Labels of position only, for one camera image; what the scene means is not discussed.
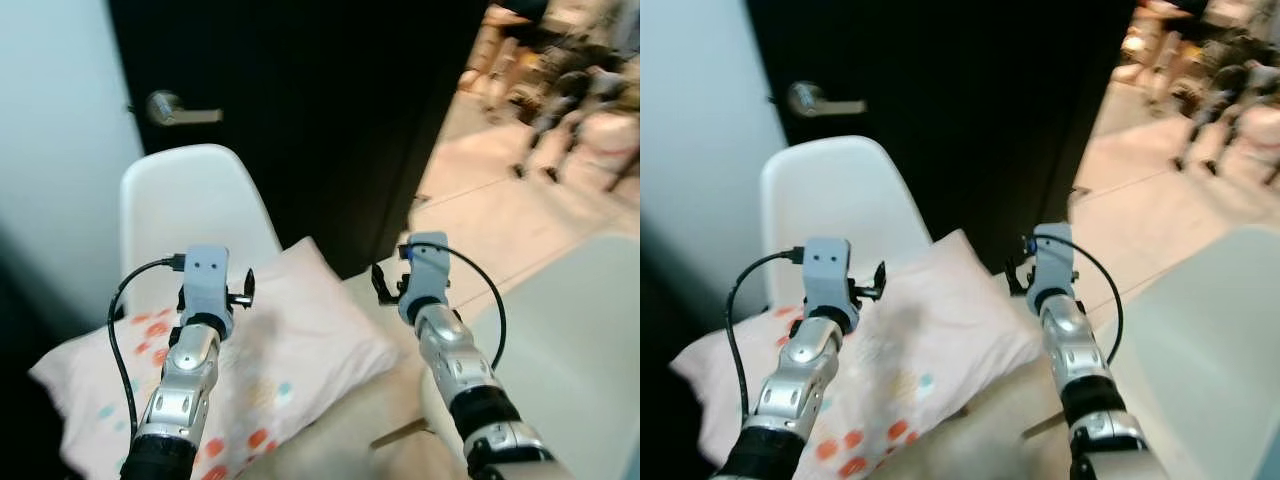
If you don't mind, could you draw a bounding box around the black door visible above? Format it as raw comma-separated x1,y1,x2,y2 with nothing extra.
745,0,1141,276
107,0,491,281

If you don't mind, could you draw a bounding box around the pink dotted pillow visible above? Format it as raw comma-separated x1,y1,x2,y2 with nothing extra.
668,228,1046,480
28,236,401,480

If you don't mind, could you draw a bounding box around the silver door handle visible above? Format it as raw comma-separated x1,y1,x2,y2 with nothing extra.
145,90,224,128
786,80,867,119

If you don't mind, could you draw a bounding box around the pale pink chair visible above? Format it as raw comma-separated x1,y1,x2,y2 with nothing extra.
580,108,641,193
1225,103,1280,188

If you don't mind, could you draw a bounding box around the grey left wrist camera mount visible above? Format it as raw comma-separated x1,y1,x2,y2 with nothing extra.
178,245,234,321
802,237,853,313

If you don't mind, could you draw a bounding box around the dark dining chair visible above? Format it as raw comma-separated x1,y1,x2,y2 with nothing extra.
512,65,601,186
1175,60,1251,176

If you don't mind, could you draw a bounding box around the wooden chair leg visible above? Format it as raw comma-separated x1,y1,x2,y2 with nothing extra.
1020,408,1071,441
370,418,433,449

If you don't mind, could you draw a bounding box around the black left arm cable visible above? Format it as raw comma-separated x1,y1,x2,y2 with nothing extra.
107,253,189,441
726,247,807,426

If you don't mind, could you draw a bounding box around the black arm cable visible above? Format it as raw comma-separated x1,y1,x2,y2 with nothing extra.
107,253,189,441
726,247,807,426
400,240,508,373
1022,233,1125,366

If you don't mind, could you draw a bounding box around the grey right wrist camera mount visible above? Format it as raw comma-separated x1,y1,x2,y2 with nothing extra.
1030,222,1076,296
398,232,451,306

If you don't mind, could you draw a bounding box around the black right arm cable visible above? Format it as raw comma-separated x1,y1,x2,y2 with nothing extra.
1022,233,1125,366
400,240,508,373

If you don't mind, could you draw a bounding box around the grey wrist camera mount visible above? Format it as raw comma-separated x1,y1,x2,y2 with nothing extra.
1030,222,1076,296
178,245,234,321
398,232,451,306
802,237,853,313

